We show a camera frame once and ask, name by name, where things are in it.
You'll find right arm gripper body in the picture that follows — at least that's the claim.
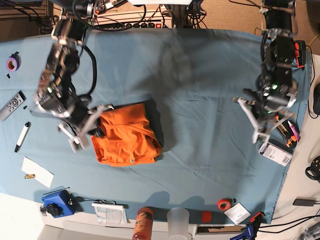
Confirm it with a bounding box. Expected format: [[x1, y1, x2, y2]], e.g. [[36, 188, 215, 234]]
[[57, 104, 115, 153]]

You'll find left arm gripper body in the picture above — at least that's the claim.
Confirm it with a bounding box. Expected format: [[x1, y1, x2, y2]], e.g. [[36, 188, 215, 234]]
[[232, 97, 295, 144]]

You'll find orange t-shirt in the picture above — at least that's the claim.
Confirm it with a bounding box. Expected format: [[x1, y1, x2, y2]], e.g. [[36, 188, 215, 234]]
[[91, 103, 162, 167]]

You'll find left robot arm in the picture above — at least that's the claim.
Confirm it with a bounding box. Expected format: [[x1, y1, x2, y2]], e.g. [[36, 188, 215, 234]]
[[234, 0, 298, 145]]

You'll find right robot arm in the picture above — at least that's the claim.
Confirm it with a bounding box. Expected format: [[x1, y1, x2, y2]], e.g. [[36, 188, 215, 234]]
[[33, 0, 133, 153]]

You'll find plastic blister pack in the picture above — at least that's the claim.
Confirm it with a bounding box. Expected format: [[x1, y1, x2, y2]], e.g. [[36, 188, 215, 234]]
[[258, 142, 293, 167]]

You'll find orange black utility knife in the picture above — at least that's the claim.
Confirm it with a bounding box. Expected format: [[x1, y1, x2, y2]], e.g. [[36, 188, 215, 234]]
[[276, 120, 297, 149]]

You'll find purple glue tube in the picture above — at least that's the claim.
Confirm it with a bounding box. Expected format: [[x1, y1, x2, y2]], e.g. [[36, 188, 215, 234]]
[[287, 120, 301, 142]]

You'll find white marker pen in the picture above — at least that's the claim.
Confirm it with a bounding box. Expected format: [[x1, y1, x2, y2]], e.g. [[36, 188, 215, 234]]
[[14, 121, 31, 153]]

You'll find grey remote control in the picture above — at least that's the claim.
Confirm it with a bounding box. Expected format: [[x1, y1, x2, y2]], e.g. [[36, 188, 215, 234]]
[[0, 90, 26, 122]]

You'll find white paper card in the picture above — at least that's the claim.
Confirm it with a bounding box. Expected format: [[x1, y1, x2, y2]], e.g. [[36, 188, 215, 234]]
[[21, 157, 54, 188]]

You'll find blue-grey table cloth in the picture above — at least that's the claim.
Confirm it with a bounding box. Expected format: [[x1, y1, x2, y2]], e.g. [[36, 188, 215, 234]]
[[0, 29, 288, 224]]

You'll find orange black clamp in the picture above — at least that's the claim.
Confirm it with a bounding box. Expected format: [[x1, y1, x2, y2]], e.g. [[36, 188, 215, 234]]
[[294, 40, 307, 70]]

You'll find small AA battery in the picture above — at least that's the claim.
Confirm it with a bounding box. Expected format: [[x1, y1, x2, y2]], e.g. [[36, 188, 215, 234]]
[[24, 174, 36, 179]]

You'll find blue box with knob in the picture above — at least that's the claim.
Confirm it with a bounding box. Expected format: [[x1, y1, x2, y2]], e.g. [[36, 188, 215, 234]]
[[41, 190, 76, 218]]

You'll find white booklet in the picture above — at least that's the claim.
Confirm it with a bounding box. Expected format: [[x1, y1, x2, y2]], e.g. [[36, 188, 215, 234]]
[[91, 203, 128, 225]]

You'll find black power adapter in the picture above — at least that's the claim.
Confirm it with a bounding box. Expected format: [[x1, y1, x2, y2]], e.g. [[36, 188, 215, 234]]
[[292, 198, 317, 207]]

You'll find purple tape roll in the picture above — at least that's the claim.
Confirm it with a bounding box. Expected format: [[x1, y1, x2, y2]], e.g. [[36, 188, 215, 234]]
[[6, 55, 21, 72]]

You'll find red tape roll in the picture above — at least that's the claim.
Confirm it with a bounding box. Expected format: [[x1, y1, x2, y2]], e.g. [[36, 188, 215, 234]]
[[217, 198, 233, 212]]

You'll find white square packet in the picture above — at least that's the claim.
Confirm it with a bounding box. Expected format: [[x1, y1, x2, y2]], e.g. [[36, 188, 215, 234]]
[[224, 203, 251, 225]]

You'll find orange drink bottle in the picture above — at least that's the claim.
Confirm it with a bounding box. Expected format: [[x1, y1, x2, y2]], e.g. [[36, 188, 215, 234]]
[[132, 207, 154, 240]]

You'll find black power strip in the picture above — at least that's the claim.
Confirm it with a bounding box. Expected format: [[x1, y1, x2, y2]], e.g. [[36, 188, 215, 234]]
[[96, 21, 169, 29]]

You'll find red flat piece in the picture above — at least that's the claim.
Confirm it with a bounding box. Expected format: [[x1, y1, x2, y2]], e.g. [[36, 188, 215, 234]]
[[201, 211, 212, 223]]

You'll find blue clamp bottom right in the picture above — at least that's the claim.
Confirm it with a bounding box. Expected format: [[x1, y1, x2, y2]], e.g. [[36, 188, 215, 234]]
[[230, 211, 265, 240]]

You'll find frosted plastic cup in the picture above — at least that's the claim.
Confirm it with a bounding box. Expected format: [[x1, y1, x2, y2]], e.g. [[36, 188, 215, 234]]
[[167, 207, 192, 240]]

